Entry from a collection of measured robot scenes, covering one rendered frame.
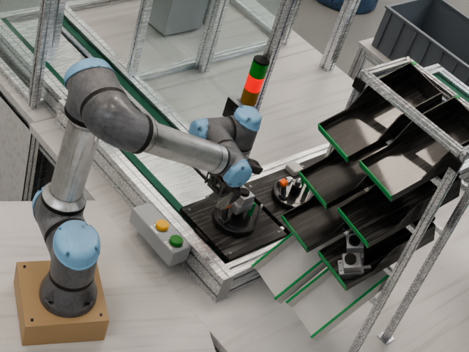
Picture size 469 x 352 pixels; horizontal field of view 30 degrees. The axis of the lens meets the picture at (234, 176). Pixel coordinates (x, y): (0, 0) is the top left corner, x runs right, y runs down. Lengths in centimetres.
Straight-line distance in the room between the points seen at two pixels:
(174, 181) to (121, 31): 95
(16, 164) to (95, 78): 127
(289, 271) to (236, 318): 22
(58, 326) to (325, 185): 78
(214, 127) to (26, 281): 65
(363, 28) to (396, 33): 161
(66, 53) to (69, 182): 115
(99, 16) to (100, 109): 172
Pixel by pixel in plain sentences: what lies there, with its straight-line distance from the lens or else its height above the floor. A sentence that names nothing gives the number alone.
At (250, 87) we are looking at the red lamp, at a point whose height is 133.
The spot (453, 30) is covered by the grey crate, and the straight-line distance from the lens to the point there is 476.
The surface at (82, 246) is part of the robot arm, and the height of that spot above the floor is 117.
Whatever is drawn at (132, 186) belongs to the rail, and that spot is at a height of 94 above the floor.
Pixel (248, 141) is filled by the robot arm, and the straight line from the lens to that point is 236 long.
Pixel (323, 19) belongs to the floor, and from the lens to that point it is 600.
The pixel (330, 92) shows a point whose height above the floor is 86.
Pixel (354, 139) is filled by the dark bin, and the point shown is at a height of 153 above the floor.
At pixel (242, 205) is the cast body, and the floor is 106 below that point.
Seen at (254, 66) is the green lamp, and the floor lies 140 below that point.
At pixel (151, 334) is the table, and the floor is 86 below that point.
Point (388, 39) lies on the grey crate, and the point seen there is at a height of 70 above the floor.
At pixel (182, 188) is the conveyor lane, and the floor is 92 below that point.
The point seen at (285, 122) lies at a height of 86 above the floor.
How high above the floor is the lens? 275
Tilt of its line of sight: 39 degrees down
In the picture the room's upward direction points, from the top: 19 degrees clockwise
